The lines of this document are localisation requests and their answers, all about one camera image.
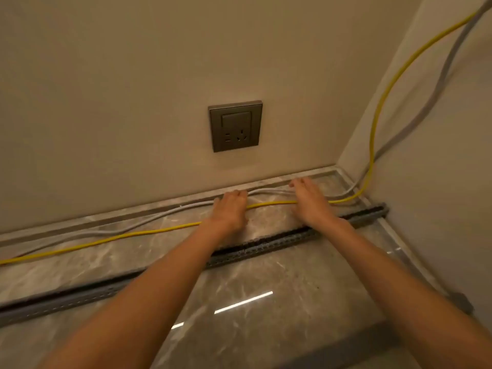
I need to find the yellow cable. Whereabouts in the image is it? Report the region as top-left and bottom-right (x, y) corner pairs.
(0, 11), (479, 266)

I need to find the grey wall socket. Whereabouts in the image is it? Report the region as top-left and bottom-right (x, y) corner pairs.
(208, 100), (263, 153)

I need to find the person's right forearm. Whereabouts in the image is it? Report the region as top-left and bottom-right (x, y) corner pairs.
(325, 218), (492, 369)

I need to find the long grey slotted cable duct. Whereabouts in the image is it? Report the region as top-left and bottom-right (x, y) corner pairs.
(0, 203), (389, 328)

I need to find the person's right hand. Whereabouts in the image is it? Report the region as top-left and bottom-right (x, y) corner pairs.
(288, 177), (340, 227)

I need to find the grey cable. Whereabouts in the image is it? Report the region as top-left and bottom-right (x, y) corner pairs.
(0, 0), (492, 262)

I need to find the person's left forearm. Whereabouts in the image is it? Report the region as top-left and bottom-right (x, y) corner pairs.
(38, 221), (221, 369)

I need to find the person's left hand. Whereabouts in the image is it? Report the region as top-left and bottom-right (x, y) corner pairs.
(209, 190), (249, 233)

